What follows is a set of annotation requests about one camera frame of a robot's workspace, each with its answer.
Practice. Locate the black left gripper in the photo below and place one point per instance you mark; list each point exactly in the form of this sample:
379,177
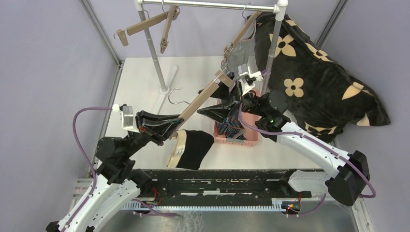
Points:
158,130

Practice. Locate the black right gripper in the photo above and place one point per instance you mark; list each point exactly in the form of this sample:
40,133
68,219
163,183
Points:
219,112

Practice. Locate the beige hanger of black underwear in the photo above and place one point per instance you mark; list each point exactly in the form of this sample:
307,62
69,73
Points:
201,98

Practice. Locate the dark blue striped underwear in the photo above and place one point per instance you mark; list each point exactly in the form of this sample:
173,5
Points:
231,127

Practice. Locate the black underwear beige waistband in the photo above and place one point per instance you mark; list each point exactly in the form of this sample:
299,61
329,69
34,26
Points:
190,149

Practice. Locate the beige hanger of striped underwear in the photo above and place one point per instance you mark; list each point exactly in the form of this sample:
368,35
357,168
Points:
172,15

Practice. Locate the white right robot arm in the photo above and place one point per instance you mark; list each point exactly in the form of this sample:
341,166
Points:
345,176

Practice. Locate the grey striped underwear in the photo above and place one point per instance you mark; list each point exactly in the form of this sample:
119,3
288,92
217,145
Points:
238,54

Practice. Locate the beige hanger of grey underwear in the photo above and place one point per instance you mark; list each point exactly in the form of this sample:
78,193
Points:
250,22

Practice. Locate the empty beige clip hanger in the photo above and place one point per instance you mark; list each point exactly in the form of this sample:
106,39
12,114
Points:
122,34

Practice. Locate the pink plastic basket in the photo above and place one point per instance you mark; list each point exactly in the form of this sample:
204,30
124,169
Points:
252,137

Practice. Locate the black floral blanket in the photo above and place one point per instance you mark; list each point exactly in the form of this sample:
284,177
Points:
322,95

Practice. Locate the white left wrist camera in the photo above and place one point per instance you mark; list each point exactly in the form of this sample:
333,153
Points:
127,117

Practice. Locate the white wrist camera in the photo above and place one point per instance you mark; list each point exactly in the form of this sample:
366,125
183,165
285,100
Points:
247,78
127,117

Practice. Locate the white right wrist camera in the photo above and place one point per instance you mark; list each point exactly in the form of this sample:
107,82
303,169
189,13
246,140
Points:
247,78

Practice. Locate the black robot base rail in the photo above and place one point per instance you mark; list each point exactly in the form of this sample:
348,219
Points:
219,188

